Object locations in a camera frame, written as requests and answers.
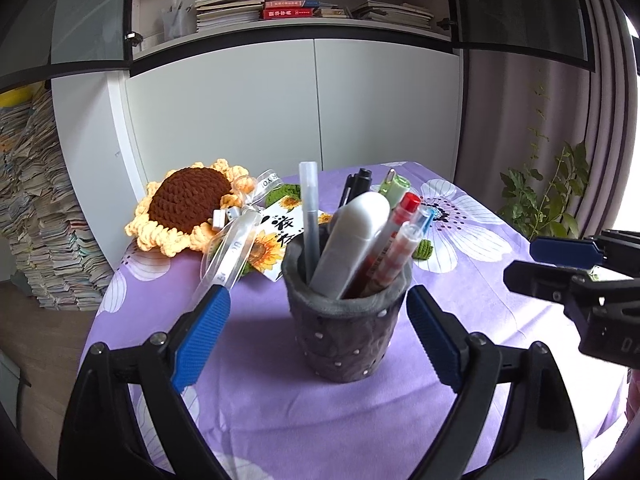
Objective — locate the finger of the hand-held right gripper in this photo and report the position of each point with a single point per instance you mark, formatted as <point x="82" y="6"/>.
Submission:
<point x="565" y="251"/>
<point x="540" y="280"/>

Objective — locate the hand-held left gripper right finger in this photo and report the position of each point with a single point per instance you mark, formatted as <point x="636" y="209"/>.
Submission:
<point x="435" y="340"/>

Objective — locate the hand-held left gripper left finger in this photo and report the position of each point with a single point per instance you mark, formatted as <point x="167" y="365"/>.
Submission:
<point x="200" y="340"/>

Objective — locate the pink patterned pen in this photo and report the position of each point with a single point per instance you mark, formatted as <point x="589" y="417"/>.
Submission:
<point x="395" y="260"/>

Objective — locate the grey dotted pen holder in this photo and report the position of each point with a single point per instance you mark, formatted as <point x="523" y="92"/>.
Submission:
<point x="345" y="335"/>

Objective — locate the red capped gel pen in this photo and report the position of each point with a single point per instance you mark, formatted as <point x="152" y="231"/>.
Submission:
<point x="400" y="225"/>

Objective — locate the blue pen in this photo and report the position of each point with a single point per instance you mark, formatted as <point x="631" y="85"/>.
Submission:
<point x="426" y="220"/>

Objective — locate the white correction tape dispenser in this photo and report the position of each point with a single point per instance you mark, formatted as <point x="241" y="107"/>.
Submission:
<point x="355" y="240"/>

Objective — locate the light green pen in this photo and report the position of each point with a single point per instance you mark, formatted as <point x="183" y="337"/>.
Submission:
<point x="389" y="184"/>

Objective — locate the clear capped pen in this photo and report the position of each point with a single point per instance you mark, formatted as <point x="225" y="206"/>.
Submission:
<point x="310" y="210"/>

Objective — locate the black marker pen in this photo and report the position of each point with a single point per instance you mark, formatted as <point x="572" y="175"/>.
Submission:
<point x="357" y="185"/>

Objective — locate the green potted plant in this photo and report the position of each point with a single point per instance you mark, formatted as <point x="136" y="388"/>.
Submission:
<point x="550" y="195"/>

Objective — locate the sheer white ribbon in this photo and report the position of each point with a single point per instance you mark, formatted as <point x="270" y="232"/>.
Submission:
<point x="235" y="245"/>

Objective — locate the purple floral tablecloth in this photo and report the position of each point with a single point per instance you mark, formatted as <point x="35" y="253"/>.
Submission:
<point x="280" y="410"/>

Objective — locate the sunflower print gift card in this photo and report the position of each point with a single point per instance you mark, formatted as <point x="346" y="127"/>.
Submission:
<point x="275" y="245"/>

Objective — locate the crochet sunflower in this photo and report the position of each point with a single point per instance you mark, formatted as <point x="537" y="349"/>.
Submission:
<point x="190" y="205"/>

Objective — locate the tall pile of papers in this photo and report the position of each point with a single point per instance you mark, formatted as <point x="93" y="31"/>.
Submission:
<point x="45" y="210"/>

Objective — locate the white cabinet door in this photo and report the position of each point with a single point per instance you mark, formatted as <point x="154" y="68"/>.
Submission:
<point x="225" y="120"/>
<point x="390" y="105"/>

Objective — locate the white bookcase cabinet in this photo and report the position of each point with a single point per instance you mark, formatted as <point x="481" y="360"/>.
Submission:
<point x="250" y="110"/>

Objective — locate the dark glass cabinet door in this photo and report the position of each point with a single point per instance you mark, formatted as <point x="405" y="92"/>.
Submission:
<point x="520" y="5"/>
<point x="60" y="20"/>

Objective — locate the wide stack of booklets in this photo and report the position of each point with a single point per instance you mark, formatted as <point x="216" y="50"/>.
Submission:
<point x="395" y="14"/>

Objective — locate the yellow plush toy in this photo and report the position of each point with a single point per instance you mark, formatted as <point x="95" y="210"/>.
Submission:
<point x="12" y="97"/>

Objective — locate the clear cup with pens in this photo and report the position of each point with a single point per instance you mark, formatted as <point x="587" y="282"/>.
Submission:
<point x="177" y="20"/>

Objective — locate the stack of magazines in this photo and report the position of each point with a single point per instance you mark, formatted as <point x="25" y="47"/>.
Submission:
<point x="227" y="10"/>

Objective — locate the small stack of books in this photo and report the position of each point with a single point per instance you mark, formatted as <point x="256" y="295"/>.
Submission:
<point x="332" y="11"/>

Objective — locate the stack of red books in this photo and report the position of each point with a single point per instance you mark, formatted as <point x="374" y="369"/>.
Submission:
<point x="287" y="10"/>

